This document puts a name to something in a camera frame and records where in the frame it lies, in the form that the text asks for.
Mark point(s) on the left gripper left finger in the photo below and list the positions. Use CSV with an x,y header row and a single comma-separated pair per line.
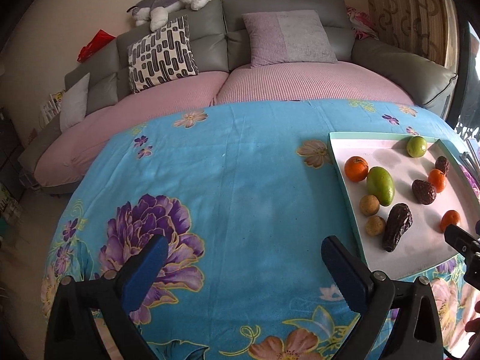
x,y
72,332

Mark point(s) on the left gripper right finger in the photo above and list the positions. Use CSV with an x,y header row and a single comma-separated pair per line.
x,y
416,332

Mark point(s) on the small tangerine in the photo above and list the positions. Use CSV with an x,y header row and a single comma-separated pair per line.
x,y
438,179
451,217

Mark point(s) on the dark red date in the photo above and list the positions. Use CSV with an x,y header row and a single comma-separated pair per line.
x,y
399,220
442,164
424,192

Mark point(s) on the dark red date top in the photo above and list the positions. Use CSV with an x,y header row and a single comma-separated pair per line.
x,y
399,220

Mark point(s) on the brown walnut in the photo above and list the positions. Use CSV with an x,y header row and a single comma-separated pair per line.
x,y
375,225
369,205

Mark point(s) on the large green jujube fruit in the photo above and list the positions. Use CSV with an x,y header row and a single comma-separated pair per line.
x,y
381,184

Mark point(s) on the small green jujube fruit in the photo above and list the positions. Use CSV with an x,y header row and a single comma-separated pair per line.
x,y
416,146

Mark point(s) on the large orange tangerine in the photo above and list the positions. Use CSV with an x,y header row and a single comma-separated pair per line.
x,y
356,169

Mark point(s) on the right human hand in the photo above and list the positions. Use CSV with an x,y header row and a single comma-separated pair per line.
x,y
473,326

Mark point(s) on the teal rimmed white tray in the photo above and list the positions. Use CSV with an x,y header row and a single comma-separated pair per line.
x,y
423,245

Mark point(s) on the grey metal stand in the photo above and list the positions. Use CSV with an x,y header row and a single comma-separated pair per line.
x,y
471,158

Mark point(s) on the pink sofa cover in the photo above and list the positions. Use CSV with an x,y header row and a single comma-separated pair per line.
x,y
68,156

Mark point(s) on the blue floral tablecloth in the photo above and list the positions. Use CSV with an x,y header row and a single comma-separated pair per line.
x,y
244,193

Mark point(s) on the small grey cushion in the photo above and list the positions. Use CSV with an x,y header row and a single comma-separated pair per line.
x,y
74,104

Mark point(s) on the pink floral cloth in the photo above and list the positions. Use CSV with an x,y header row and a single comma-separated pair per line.
x,y
362,24

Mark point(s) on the brown patterned curtain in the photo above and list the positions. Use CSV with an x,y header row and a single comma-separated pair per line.
x,y
417,26

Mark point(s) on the black white patterned cushion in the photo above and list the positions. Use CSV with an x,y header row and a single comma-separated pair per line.
x,y
162,56

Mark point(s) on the red bag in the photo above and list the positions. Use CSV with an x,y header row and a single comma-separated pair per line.
x,y
100,40

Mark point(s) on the purple grey cushion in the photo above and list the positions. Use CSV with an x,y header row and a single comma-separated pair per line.
x,y
295,36

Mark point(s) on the grey leather sofa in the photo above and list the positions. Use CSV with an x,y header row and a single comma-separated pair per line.
x,y
226,51

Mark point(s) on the grey white plush toy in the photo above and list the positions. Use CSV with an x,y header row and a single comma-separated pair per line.
x,y
156,12

